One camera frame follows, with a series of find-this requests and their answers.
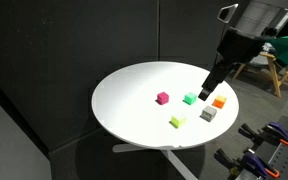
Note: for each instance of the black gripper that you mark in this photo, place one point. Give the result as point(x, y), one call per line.
point(237, 46)

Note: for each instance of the yellow block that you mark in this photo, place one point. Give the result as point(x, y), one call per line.
point(178, 121)

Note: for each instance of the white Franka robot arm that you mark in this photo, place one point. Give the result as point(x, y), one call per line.
point(262, 16)

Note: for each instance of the orange block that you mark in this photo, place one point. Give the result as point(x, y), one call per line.
point(219, 102)

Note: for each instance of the green block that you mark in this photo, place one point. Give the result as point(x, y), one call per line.
point(190, 98)

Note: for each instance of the gray block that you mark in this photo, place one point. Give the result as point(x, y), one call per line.
point(208, 114)

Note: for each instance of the pink block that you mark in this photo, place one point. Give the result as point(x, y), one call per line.
point(163, 98)

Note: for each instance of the wooden chair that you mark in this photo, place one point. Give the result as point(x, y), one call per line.
point(274, 75)

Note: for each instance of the clear plastic bag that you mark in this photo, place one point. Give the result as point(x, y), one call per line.
point(267, 48)

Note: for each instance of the purple orange spring clamp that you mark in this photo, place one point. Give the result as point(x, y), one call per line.
point(254, 161)
point(279, 130)

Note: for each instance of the white table base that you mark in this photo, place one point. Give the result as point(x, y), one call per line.
point(177, 163)

